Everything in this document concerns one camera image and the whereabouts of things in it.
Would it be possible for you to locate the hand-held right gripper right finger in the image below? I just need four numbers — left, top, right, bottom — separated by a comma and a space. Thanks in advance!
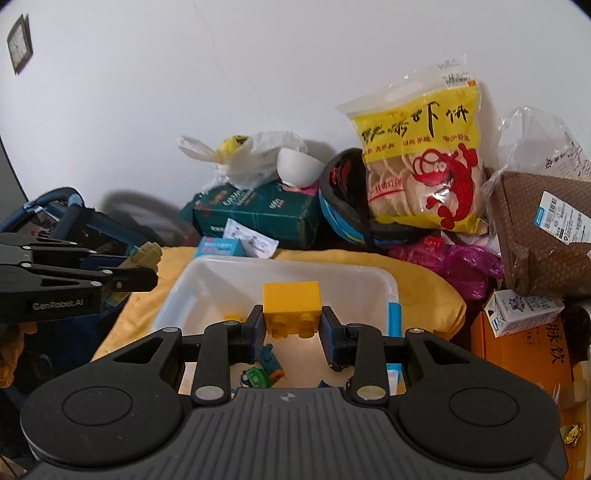
321, 305, 490, 407

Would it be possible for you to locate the yellow shrimp cracker bag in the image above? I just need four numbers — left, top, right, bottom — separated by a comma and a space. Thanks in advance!
335, 55, 489, 236

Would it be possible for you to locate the orange box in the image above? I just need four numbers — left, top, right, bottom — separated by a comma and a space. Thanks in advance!
470, 305, 591, 480

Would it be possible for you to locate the blue and black helmet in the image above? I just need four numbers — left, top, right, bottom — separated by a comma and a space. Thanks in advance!
318, 148, 462, 251

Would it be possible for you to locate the large yellow toy block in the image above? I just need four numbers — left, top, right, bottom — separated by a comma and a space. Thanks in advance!
263, 280, 323, 340

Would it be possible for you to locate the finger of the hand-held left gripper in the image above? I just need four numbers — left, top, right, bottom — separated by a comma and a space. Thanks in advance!
44, 267, 158, 293
23, 246, 129, 271

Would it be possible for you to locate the white plastic storage bin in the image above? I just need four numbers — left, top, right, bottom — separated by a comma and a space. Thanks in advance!
152, 256, 400, 398

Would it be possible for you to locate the white plastic bag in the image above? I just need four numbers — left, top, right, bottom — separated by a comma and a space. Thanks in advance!
178, 130, 308, 190

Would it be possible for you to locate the brown parcel bag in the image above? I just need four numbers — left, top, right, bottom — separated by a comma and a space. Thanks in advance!
485, 170, 591, 297

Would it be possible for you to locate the green toy car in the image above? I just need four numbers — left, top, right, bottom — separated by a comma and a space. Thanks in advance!
239, 366, 273, 391

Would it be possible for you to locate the clear plastic bag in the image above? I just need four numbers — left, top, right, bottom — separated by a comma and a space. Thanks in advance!
498, 106, 591, 182

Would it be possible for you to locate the blue card box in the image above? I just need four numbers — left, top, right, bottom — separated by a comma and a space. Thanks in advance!
194, 236, 247, 258

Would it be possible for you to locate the small white carton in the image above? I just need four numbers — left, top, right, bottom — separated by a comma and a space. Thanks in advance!
482, 289, 565, 339

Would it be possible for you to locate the teal toy figure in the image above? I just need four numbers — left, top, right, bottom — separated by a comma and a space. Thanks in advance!
259, 344, 287, 382

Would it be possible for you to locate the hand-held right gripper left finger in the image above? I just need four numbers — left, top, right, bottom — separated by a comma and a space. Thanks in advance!
97, 305, 269, 407

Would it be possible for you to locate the green tissue pack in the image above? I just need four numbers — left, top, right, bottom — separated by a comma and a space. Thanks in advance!
179, 182, 322, 250

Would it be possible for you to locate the gold wrapped candy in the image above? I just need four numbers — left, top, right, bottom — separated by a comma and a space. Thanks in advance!
559, 422, 584, 446

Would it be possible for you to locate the olive toy tank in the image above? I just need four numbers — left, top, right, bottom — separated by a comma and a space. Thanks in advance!
127, 242, 164, 271

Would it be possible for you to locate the blue and black bag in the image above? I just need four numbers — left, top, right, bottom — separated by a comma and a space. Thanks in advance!
0, 186, 154, 260

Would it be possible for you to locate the yellow blanket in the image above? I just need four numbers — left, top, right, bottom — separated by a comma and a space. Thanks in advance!
92, 247, 467, 366

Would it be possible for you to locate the white bowl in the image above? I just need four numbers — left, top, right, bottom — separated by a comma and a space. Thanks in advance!
276, 148, 324, 188

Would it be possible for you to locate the pink plastic bag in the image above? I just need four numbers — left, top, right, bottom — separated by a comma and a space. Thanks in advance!
388, 233, 504, 302

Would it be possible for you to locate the white sachet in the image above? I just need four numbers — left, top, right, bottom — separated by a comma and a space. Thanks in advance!
223, 219, 279, 260

